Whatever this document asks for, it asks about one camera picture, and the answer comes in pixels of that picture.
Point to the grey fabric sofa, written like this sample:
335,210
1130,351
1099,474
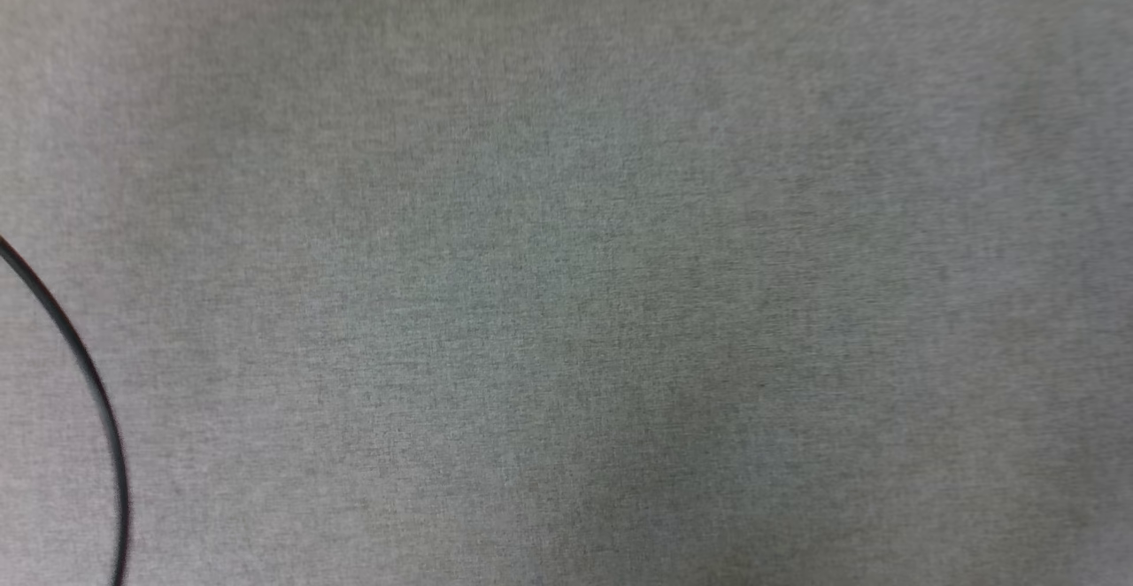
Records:
602,267

